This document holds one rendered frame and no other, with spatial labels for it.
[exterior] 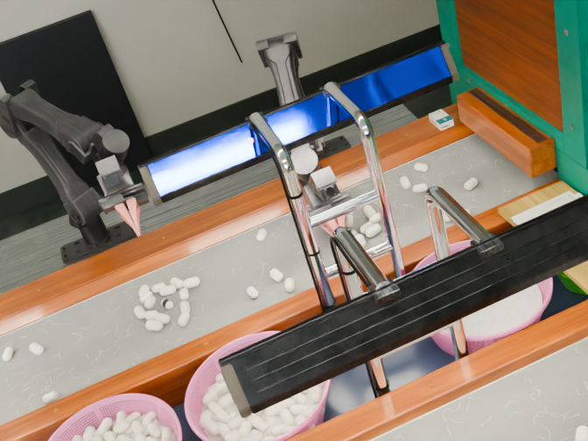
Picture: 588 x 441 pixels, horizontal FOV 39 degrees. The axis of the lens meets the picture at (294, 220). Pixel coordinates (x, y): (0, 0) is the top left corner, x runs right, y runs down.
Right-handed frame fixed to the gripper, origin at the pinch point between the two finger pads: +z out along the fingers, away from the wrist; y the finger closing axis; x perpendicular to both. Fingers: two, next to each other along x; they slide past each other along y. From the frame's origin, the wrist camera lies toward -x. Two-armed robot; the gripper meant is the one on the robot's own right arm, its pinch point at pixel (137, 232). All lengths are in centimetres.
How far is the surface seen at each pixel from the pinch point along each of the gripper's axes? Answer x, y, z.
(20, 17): 126, -15, -144
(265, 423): -25, 8, 49
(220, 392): -17.7, 3.3, 40.2
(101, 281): 9.8, -11.9, 3.9
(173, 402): -8.6, -5.9, 37.1
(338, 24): 163, 112, -108
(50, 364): -0.3, -26.5, 18.7
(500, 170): -1, 78, 20
